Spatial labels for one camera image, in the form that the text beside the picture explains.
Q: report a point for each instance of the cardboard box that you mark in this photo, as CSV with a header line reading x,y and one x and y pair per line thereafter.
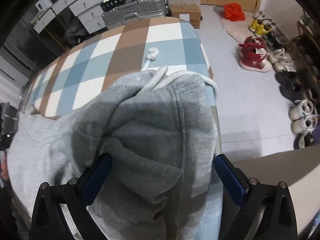
x,y
185,12

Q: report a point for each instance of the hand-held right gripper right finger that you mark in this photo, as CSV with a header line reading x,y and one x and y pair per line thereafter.
x,y
230,180

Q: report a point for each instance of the row of shoes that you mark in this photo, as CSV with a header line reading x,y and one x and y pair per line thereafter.
x,y
255,55

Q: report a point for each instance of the red bag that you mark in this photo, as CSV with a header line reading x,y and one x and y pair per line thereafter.
x,y
233,11

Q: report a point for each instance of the black bag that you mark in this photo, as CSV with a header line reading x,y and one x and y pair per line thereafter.
x,y
72,35

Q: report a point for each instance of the silver suitcase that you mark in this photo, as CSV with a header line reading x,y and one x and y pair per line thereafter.
x,y
135,11

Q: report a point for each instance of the dark box with lights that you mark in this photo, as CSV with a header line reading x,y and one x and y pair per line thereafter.
x,y
112,3

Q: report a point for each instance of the pale fluffy rug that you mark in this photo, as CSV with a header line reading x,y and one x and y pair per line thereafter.
x,y
235,31

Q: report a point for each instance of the white drawer desk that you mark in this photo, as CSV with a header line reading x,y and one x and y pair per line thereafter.
x,y
85,5

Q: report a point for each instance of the grey hoodie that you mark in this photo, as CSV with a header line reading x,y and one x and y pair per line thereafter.
x,y
150,120

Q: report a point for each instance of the shoe rack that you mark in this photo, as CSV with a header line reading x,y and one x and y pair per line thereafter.
x,y
307,45

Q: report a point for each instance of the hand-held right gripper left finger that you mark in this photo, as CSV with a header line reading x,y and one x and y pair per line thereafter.
x,y
96,177

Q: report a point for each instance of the white appliance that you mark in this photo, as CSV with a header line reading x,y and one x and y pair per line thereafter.
x,y
42,3

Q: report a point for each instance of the black glossy cabinet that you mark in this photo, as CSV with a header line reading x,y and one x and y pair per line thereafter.
x,y
25,47

